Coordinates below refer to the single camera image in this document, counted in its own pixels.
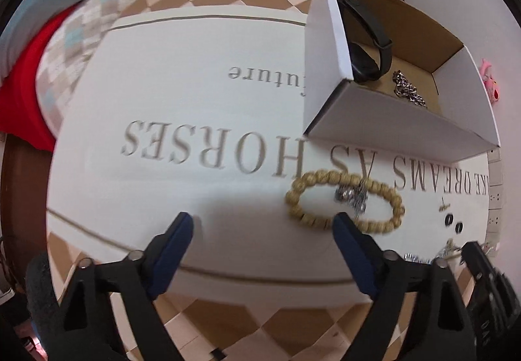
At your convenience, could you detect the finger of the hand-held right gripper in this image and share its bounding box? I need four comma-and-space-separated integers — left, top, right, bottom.
462, 241, 509, 305

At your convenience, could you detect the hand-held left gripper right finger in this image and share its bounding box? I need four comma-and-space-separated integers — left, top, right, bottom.
331, 212, 478, 361

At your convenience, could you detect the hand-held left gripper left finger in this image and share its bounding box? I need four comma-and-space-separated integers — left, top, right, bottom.
61, 212, 195, 361

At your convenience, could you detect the golden beaded bracelet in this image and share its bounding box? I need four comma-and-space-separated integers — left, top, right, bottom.
285, 169, 406, 235

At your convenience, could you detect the white cardboard box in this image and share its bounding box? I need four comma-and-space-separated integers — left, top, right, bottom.
303, 0, 500, 165

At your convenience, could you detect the silver charm jewelry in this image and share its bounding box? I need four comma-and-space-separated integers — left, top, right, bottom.
334, 180, 369, 220

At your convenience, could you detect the white power strip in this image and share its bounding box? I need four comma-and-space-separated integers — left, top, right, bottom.
486, 147, 504, 250

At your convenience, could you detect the pink plastic toy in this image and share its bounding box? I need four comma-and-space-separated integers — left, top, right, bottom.
479, 58, 502, 105

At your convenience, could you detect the black smart band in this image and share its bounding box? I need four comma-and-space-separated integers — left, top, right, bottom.
340, 0, 394, 82

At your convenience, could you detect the white printed table mat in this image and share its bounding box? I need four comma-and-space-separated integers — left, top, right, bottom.
46, 4, 500, 289

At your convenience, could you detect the red cloth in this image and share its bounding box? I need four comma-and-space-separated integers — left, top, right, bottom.
0, 6, 79, 152

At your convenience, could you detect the pale checkered quilt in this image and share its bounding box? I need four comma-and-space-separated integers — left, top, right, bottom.
35, 0, 212, 136

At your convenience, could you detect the silver glitter chain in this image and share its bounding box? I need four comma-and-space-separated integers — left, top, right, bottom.
402, 238, 465, 265

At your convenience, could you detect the silver chain bracelet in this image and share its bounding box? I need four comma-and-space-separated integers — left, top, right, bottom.
392, 70, 428, 109

